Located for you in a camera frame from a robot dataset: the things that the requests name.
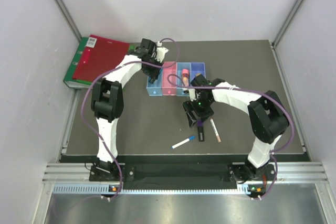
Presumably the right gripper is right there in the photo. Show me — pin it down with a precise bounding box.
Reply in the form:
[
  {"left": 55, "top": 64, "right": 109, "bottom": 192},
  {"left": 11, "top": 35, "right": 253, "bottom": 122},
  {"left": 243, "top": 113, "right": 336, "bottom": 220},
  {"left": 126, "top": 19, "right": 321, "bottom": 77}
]
[{"left": 183, "top": 97, "right": 214, "bottom": 127}]

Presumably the purple-capped black highlighter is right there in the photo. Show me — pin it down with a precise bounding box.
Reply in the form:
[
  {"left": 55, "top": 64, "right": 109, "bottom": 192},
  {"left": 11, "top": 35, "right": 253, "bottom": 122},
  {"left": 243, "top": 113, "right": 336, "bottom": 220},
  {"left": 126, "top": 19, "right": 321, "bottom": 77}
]
[{"left": 197, "top": 120, "right": 205, "bottom": 142}]

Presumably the white pink marker pen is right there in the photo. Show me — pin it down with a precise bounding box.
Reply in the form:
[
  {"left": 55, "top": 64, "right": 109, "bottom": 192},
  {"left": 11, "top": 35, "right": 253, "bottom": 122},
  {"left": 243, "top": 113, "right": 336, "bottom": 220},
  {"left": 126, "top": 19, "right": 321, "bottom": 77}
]
[{"left": 210, "top": 118, "right": 221, "bottom": 143}]

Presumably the pink plastic drawer box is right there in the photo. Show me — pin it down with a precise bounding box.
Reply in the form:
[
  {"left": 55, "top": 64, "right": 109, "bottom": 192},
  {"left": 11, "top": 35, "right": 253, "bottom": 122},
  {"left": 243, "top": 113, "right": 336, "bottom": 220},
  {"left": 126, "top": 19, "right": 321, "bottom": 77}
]
[{"left": 162, "top": 61, "right": 177, "bottom": 96}]

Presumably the white blue-capped marker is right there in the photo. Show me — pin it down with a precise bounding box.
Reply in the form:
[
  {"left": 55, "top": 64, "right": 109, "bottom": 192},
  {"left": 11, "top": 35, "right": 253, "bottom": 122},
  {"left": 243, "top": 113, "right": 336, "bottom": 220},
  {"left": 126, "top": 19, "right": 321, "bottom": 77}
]
[{"left": 171, "top": 135, "right": 195, "bottom": 149}]

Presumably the light blue drawer box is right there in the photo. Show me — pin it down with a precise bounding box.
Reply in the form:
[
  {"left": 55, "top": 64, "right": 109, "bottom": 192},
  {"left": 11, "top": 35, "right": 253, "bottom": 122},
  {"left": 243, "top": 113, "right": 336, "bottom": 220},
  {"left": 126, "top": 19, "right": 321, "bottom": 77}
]
[{"left": 176, "top": 62, "right": 191, "bottom": 97}]

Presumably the blue end drawer box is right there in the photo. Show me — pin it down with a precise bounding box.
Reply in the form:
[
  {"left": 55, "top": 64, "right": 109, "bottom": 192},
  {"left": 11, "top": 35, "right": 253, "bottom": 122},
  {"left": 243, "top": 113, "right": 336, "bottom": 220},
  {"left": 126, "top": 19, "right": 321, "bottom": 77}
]
[{"left": 146, "top": 76, "right": 163, "bottom": 97}]

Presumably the pink-capped marker tube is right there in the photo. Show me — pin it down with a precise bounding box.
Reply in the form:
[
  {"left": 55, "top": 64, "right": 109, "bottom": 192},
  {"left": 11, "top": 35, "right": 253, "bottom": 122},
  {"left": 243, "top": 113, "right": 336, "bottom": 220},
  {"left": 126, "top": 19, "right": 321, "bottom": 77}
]
[{"left": 182, "top": 68, "right": 190, "bottom": 87}]

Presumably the red ring binder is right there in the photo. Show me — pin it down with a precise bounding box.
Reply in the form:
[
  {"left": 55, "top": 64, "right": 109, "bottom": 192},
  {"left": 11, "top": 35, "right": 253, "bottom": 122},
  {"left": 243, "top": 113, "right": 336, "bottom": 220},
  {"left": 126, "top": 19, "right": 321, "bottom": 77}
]
[{"left": 73, "top": 35, "right": 130, "bottom": 82}]

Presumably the purple plastic drawer box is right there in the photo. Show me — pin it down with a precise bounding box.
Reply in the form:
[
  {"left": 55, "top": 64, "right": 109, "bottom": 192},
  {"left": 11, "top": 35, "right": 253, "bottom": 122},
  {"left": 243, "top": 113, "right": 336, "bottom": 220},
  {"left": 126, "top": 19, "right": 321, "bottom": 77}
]
[{"left": 190, "top": 62, "right": 206, "bottom": 81}]

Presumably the green ring binder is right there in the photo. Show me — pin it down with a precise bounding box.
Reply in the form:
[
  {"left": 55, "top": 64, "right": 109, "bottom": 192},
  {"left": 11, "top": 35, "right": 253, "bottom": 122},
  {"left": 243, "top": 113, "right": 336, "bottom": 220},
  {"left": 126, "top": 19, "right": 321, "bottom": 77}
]
[{"left": 64, "top": 35, "right": 134, "bottom": 89}]

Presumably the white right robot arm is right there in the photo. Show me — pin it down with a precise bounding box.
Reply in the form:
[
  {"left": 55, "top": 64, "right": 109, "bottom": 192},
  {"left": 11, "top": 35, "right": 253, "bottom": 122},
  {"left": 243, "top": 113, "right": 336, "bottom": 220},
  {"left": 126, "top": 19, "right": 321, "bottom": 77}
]
[{"left": 182, "top": 74, "right": 293, "bottom": 180}]

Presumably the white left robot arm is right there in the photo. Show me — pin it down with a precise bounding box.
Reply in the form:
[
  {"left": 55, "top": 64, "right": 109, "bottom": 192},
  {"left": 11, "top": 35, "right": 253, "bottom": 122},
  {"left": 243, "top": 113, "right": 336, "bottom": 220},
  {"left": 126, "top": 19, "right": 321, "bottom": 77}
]
[{"left": 91, "top": 39, "right": 169, "bottom": 180}]

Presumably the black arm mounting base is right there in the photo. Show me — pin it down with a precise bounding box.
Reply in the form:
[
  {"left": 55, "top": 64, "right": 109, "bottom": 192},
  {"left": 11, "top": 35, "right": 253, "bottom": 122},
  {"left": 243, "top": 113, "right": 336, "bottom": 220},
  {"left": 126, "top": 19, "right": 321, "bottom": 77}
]
[{"left": 89, "top": 155, "right": 275, "bottom": 189}]

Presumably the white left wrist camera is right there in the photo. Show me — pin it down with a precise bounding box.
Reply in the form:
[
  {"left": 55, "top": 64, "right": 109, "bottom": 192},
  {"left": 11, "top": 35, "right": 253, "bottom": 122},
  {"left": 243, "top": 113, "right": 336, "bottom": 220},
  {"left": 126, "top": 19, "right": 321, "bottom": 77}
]
[{"left": 155, "top": 41, "right": 169, "bottom": 63}]

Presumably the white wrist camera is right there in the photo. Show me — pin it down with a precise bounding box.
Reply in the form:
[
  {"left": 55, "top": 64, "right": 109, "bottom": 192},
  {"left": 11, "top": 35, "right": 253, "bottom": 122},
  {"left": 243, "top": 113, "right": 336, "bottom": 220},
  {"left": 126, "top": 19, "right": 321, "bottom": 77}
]
[
  {"left": 155, "top": 41, "right": 169, "bottom": 63},
  {"left": 183, "top": 88, "right": 197, "bottom": 101}
]

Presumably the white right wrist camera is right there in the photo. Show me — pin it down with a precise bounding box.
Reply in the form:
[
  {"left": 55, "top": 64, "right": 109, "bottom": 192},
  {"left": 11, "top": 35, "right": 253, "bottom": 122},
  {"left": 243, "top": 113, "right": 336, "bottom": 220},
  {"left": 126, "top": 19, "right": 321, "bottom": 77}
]
[{"left": 183, "top": 88, "right": 197, "bottom": 101}]

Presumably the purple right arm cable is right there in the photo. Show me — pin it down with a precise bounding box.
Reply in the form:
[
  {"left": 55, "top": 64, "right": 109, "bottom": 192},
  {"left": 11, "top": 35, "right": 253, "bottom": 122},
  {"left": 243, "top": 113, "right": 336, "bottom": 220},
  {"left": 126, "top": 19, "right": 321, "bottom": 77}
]
[{"left": 167, "top": 74, "right": 296, "bottom": 200}]

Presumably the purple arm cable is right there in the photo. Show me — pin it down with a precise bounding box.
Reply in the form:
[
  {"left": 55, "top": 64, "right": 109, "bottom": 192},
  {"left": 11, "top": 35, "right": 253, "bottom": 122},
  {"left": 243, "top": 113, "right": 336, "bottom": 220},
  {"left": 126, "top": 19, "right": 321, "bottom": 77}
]
[
  {"left": 167, "top": 74, "right": 296, "bottom": 200},
  {"left": 80, "top": 37, "right": 181, "bottom": 200}
]

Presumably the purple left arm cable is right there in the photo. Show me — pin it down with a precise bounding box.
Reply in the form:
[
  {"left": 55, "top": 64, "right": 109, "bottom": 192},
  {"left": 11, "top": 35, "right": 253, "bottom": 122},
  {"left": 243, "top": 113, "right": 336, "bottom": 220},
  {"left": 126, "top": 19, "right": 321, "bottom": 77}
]
[{"left": 80, "top": 37, "right": 181, "bottom": 200}]

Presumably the aluminium frame post left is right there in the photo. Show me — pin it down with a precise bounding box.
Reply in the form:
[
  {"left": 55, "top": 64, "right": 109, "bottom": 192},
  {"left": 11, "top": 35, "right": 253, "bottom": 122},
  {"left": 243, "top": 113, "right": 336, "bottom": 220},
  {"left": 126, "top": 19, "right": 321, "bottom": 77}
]
[{"left": 54, "top": 0, "right": 82, "bottom": 43}]

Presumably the aluminium frame post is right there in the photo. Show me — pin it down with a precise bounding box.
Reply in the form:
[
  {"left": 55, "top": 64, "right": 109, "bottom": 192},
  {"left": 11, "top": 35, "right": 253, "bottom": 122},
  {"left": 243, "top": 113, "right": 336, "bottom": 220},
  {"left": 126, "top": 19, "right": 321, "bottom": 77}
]
[
  {"left": 271, "top": 0, "right": 322, "bottom": 48},
  {"left": 54, "top": 0, "right": 82, "bottom": 43}
]

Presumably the aluminium front rail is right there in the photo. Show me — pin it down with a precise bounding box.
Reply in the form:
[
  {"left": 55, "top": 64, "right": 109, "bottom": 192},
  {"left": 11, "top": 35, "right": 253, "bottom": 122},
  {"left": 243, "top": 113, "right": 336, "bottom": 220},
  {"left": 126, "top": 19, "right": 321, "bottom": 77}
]
[{"left": 33, "top": 155, "right": 335, "bottom": 223}]

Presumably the grey slotted cable duct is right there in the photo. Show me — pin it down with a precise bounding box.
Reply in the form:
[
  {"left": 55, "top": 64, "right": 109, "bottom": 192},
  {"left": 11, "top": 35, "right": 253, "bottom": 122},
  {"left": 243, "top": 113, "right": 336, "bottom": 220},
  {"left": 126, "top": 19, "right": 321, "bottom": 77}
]
[{"left": 52, "top": 184, "right": 250, "bottom": 195}]

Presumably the aluminium frame post right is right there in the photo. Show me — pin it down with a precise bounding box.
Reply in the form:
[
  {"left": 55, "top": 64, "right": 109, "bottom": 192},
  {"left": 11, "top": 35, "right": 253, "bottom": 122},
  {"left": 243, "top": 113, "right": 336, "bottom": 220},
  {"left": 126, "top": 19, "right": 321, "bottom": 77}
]
[{"left": 271, "top": 0, "right": 322, "bottom": 48}]

